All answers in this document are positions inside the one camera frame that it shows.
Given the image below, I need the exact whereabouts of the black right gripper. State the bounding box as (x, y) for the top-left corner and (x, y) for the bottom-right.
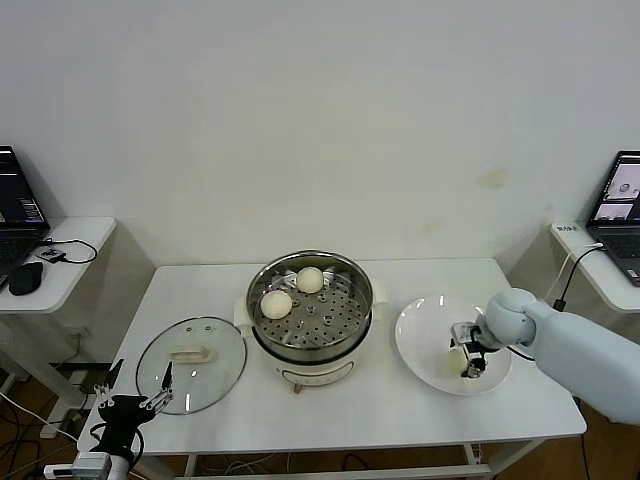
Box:
(462, 324), (494, 380)

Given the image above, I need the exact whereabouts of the black laptop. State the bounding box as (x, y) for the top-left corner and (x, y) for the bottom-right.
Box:
(0, 144), (52, 266)

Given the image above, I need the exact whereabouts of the white steamed baozi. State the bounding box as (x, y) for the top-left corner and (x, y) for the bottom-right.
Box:
(443, 349), (469, 379)
(296, 266), (325, 295)
(260, 290), (293, 321)

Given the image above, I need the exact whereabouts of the black computer mouse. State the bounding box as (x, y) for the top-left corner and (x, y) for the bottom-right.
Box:
(8, 260), (45, 296)

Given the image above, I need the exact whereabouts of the round glass lid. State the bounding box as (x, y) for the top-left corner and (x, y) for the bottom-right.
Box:
(135, 314), (248, 415)

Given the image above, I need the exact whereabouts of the white table frame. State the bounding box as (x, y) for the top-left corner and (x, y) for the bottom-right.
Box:
(182, 439), (494, 480)

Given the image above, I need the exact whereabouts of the black hub cable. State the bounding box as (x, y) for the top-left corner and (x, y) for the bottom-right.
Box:
(37, 238), (99, 265)

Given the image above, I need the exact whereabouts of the black cable with adapter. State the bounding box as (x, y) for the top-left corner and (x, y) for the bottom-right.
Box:
(552, 247), (601, 311)

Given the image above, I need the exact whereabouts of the grey laptop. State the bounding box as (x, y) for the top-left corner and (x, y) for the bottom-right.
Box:
(584, 150), (640, 287)

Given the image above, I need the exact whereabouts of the white flat cable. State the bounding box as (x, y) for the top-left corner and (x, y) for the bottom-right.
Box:
(546, 242), (605, 297)

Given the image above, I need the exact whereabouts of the cream electric cooker base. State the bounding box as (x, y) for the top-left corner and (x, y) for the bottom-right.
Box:
(232, 287), (390, 396)

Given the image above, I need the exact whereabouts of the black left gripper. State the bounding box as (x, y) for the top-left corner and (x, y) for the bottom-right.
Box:
(92, 358), (175, 454)

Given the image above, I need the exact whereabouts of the stainless steel steamer basket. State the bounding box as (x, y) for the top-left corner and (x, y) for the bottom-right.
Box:
(248, 249), (375, 351)

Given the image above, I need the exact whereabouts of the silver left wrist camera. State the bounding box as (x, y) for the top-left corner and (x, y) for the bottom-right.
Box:
(42, 452), (114, 479)

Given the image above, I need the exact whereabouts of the white round plate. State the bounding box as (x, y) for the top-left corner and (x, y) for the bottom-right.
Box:
(394, 293), (515, 397)

